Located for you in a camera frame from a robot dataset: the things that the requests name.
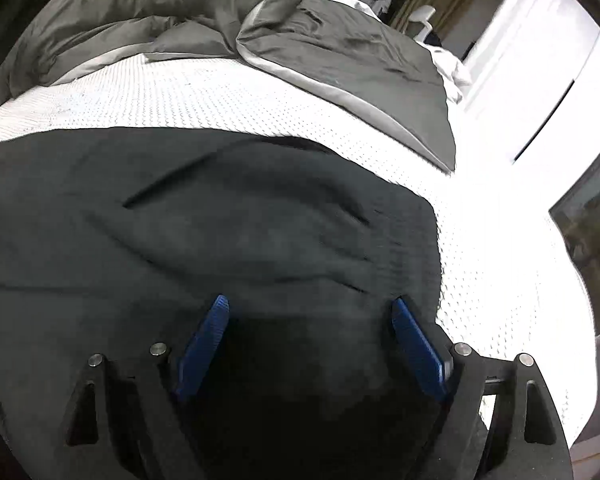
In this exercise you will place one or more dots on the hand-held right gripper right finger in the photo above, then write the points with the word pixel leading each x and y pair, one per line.
pixel 416 350

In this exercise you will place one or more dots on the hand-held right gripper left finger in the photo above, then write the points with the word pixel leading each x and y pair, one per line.
pixel 204 347

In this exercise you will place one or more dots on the black pants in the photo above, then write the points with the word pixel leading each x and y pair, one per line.
pixel 230 210

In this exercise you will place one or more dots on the white textured bed mattress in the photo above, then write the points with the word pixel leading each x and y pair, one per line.
pixel 280 105

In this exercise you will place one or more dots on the grey duvet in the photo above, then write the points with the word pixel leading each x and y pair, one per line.
pixel 355 50

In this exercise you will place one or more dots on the white wardrobe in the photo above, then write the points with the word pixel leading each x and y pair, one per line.
pixel 535 60

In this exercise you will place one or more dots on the white chair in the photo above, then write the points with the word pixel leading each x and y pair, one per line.
pixel 424 17

